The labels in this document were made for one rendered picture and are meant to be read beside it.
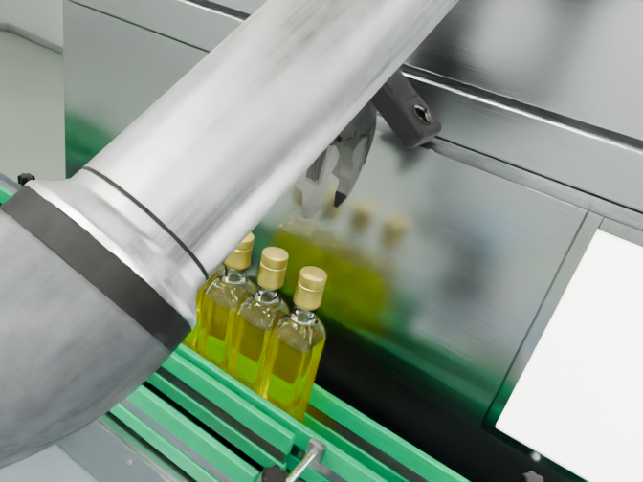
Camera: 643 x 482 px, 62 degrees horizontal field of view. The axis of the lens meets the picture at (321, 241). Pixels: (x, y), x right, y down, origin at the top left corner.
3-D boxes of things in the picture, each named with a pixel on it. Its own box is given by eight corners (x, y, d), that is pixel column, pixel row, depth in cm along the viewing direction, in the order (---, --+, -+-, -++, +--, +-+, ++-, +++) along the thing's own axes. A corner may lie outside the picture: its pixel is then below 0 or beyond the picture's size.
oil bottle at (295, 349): (301, 431, 80) (333, 318, 70) (278, 455, 75) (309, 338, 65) (272, 411, 82) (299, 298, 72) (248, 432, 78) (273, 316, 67)
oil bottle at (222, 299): (241, 391, 84) (262, 279, 74) (216, 411, 80) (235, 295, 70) (214, 373, 86) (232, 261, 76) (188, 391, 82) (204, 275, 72)
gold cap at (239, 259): (255, 264, 73) (260, 236, 70) (238, 273, 70) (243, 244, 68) (235, 252, 74) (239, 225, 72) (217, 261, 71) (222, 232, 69)
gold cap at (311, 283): (326, 303, 68) (333, 274, 66) (309, 314, 65) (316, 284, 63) (304, 290, 70) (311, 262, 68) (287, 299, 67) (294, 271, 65)
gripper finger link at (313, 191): (277, 201, 62) (302, 124, 59) (316, 223, 59) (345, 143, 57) (259, 201, 59) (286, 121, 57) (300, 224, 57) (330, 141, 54)
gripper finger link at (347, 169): (321, 181, 68) (326, 114, 62) (359, 200, 66) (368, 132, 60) (305, 191, 66) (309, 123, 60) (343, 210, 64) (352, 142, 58)
